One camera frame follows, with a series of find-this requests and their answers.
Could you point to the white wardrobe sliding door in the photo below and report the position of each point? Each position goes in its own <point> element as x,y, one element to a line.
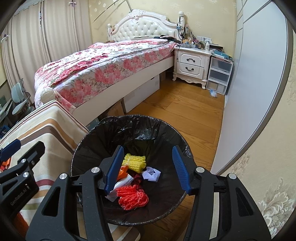
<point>252,81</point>

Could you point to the crumpled plastic on floor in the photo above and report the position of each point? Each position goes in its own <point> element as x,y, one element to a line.
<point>212,92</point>

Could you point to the white bottle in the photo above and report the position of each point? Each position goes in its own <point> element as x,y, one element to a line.
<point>207,45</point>

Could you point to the pink floral blanket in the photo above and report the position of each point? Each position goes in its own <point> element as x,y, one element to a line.
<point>104,62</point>

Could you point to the white nightstand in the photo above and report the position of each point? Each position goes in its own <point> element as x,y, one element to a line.
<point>190,64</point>

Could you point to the beige curtain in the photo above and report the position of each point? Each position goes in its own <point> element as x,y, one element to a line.
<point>64,25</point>
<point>27,41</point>

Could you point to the white upholstered bed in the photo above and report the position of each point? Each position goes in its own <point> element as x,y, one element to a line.
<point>143,26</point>

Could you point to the white storage box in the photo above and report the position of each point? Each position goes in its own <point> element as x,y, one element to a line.
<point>143,92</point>

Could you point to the brown cardboard box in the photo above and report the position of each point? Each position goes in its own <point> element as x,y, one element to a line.
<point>115,110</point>

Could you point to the cluttered study desk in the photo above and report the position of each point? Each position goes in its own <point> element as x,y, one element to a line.
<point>5,111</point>

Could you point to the red foam fruit net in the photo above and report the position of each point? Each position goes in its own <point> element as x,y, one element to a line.
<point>131,195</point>

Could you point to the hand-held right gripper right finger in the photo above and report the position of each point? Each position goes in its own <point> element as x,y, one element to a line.
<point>180,169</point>

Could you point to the black item on bed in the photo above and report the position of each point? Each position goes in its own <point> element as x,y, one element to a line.
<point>165,37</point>

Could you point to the yellow foam fruit net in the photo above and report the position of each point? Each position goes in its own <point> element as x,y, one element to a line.
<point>135,162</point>

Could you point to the striped tablecloth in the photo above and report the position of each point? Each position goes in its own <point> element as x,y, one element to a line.
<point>53,122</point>

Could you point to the clear plastic drawer unit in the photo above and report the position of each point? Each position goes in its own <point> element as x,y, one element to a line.
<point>218,74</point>

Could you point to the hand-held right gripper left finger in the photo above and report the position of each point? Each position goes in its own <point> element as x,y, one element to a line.
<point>113,171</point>

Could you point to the orange snack wrapper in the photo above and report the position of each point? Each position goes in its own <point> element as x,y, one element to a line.
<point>122,172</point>

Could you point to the white plastic wrapper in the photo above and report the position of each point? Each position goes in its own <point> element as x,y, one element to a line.
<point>122,184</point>

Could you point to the pale purple tissue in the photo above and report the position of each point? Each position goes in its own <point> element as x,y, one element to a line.
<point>151,175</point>

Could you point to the blue-grey desk chair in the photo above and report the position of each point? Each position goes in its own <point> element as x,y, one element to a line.
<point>19,99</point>

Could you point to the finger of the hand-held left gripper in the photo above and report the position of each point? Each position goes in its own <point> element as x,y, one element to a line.
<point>10,147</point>
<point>34,151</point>

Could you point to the trash bin with black bag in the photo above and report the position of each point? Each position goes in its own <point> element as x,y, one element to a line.
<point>138,129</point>

